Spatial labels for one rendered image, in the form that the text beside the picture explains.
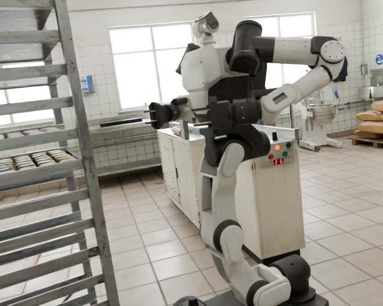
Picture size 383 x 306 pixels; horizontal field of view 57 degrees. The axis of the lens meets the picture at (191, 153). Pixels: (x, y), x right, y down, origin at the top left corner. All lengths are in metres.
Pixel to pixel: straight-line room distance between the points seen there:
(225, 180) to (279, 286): 0.58
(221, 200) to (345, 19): 6.39
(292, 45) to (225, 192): 0.62
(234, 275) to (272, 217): 0.85
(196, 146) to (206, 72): 1.53
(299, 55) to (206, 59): 0.33
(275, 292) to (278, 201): 0.81
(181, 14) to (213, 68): 4.86
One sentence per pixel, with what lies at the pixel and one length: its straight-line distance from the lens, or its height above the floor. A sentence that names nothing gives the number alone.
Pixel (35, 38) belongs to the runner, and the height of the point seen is 1.41.
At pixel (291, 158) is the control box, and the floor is 0.72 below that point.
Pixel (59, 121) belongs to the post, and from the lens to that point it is 1.48.
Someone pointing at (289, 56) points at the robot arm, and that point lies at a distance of 1.27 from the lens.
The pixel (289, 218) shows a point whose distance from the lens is 2.46.
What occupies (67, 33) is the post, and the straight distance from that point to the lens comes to 1.05.
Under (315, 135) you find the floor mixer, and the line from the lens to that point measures 6.51.
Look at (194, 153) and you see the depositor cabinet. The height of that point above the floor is 0.73.
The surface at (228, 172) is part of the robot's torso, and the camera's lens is 1.42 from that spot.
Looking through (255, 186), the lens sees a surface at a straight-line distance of 2.28.
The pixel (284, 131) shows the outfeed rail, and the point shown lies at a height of 0.88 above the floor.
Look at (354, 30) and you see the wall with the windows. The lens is 7.68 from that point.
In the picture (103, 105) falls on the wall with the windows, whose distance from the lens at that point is 5.82.
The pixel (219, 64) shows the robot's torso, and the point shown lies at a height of 1.30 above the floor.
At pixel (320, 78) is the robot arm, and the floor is 1.21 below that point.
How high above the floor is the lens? 1.22
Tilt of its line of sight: 10 degrees down
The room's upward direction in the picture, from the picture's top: 7 degrees counter-clockwise
